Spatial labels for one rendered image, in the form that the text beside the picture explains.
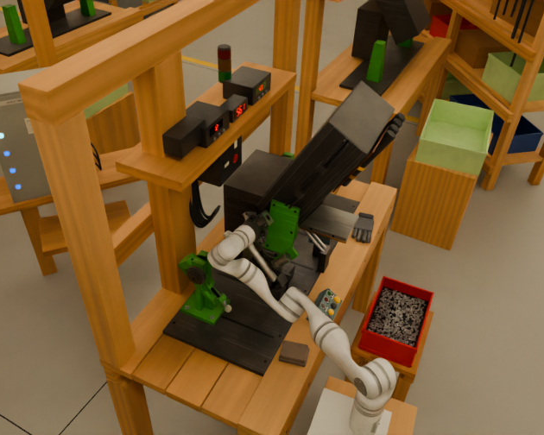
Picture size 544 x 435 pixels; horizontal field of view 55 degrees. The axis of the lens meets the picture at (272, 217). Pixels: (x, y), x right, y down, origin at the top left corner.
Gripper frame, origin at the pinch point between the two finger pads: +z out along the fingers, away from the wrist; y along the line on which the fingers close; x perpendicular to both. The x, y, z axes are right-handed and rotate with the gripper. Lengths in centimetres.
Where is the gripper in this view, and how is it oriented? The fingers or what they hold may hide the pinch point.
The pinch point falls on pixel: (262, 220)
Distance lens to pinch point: 198.0
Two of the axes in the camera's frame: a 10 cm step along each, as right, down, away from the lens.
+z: 4.1, -3.5, 8.4
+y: -5.3, -8.4, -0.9
